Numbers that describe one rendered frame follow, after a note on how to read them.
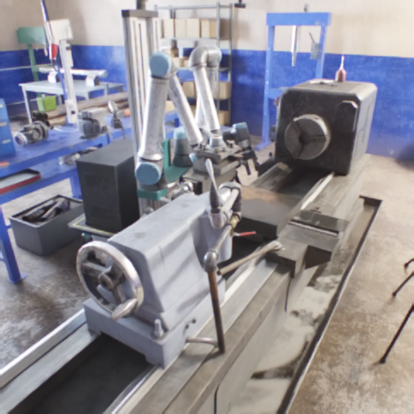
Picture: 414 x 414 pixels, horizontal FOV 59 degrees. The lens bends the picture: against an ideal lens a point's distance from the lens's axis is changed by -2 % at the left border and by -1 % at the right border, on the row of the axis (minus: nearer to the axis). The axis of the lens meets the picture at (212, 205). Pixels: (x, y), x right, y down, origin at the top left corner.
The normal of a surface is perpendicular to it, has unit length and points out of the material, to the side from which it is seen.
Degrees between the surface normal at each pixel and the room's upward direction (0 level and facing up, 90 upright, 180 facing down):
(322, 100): 90
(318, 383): 0
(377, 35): 90
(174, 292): 66
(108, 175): 90
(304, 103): 90
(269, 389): 0
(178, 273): 70
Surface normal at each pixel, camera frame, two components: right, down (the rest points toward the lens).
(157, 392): 0.00, -0.90
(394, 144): -0.52, 0.38
